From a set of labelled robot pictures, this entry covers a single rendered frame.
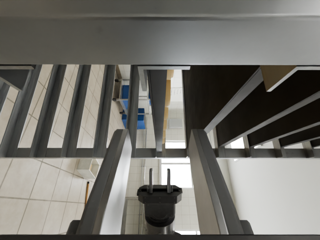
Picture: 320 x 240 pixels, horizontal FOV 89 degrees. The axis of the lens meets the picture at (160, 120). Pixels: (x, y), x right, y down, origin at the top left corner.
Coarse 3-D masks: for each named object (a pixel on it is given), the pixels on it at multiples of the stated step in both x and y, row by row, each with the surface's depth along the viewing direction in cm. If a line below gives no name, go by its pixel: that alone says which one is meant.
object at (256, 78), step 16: (192, 80) 40; (208, 80) 27; (224, 80) 20; (240, 80) 16; (256, 80) 15; (192, 96) 40; (208, 96) 27; (224, 96) 20; (240, 96) 18; (192, 112) 40; (208, 112) 27; (224, 112) 22; (192, 128) 40; (208, 128) 29
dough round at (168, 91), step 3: (168, 81) 20; (168, 84) 20; (168, 87) 20; (168, 90) 20; (168, 93) 20; (168, 96) 20; (165, 99) 20; (168, 99) 20; (165, 102) 21; (168, 102) 21; (165, 105) 21; (168, 105) 21
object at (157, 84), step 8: (152, 72) 12; (160, 72) 12; (152, 80) 13; (160, 80) 13; (152, 88) 14; (160, 88) 14; (152, 96) 15; (160, 96) 15; (152, 104) 17; (160, 104) 17; (152, 112) 19; (160, 112) 19; (160, 120) 22; (160, 128) 25; (160, 136) 30; (160, 144) 37
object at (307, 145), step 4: (304, 144) 49; (308, 144) 48; (304, 148) 49; (308, 148) 48; (312, 148) 47; (308, 152) 48; (312, 152) 47; (308, 156) 48; (312, 156) 47; (316, 156) 49
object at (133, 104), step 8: (136, 72) 59; (136, 80) 58; (136, 88) 57; (128, 96) 53; (136, 96) 56; (128, 104) 52; (136, 104) 54; (128, 112) 51; (136, 112) 53; (128, 120) 51; (136, 120) 52; (128, 128) 51; (136, 128) 52; (136, 136) 51
